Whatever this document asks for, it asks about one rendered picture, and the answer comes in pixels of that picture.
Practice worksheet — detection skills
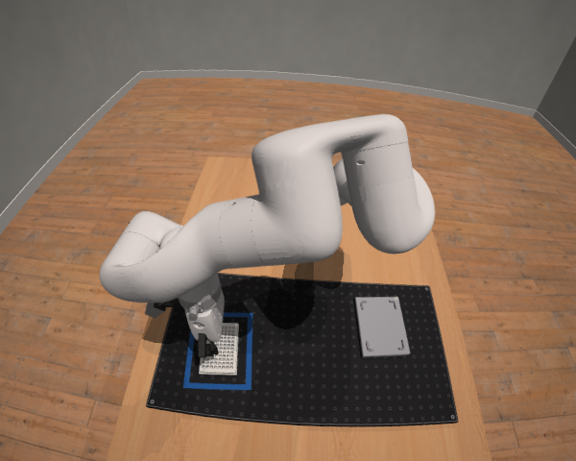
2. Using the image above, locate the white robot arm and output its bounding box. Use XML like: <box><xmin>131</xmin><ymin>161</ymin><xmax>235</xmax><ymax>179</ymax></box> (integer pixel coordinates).
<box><xmin>99</xmin><ymin>114</ymin><xmax>435</xmax><ymax>318</ymax></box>

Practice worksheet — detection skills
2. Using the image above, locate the blue tape outline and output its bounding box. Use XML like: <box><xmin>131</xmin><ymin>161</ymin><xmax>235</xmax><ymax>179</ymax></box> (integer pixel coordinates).
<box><xmin>183</xmin><ymin>312</ymin><xmax>252</xmax><ymax>390</ymax></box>

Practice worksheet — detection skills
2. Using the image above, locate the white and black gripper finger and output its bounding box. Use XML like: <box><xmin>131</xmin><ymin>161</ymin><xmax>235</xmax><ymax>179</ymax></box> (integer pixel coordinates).
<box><xmin>198</xmin><ymin>333</ymin><xmax>219</xmax><ymax>358</ymax></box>

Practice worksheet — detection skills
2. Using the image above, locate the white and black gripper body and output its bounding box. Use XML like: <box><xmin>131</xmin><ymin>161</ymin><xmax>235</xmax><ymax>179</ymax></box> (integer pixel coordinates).
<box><xmin>182</xmin><ymin>291</ymin><xmax>225</xmax><ymax>342</ymax></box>

